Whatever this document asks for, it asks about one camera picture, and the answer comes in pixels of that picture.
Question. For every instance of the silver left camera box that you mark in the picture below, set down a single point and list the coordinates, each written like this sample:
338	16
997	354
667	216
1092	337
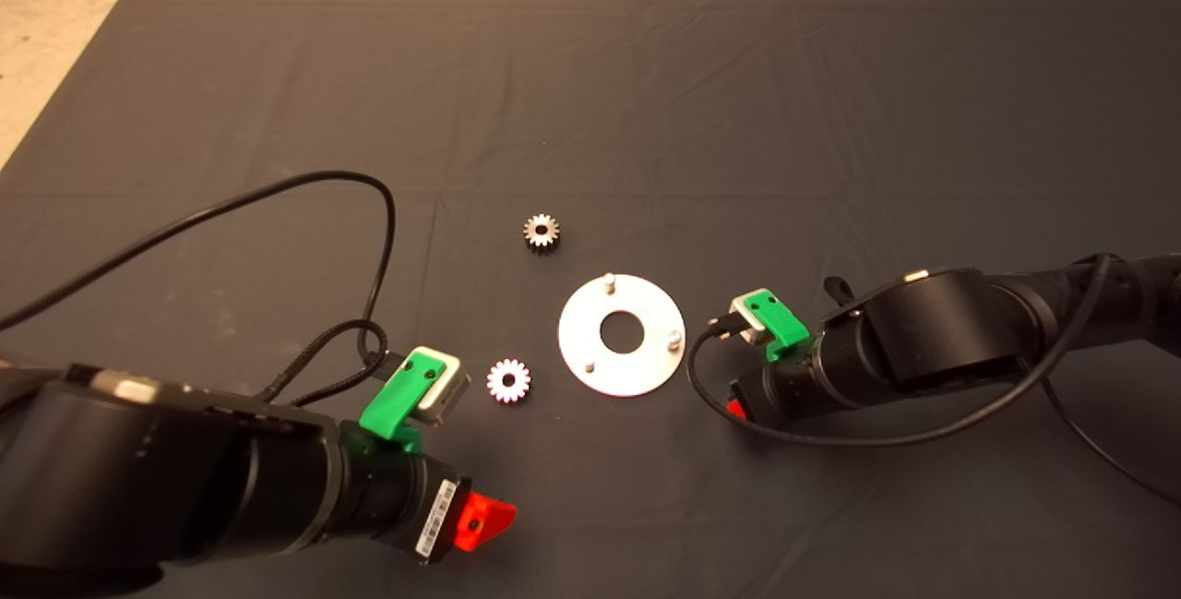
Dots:
450	391

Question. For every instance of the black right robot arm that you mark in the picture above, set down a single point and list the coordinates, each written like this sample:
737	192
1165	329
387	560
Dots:
941	331

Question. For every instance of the steel planetary gear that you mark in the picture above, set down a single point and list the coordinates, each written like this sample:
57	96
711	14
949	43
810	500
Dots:
519	381
530	234

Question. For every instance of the silver camera box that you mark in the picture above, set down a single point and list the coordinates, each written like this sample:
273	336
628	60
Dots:
745	315
450	391

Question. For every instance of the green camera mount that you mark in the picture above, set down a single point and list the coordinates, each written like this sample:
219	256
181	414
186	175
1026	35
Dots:
784	322
392	401

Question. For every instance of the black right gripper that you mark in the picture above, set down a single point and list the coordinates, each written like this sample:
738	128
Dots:
789	387

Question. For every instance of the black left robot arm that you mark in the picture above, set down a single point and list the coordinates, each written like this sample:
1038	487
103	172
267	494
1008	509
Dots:
138	488

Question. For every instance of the dark grey table cloth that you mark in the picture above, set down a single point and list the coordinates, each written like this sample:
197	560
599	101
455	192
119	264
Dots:
646	73

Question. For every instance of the green left camera mount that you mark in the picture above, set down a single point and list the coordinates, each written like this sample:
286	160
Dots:
392	401

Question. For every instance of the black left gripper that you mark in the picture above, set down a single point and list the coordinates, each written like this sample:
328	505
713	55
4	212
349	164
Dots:
392	499

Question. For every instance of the round metal carrier plate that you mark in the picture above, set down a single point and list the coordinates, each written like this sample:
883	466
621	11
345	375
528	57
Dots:
646	368

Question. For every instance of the green right camera mount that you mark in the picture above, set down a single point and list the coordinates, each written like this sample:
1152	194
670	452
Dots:
784	322

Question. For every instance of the silver right camera box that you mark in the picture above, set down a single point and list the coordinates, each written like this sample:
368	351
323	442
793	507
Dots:
745	315

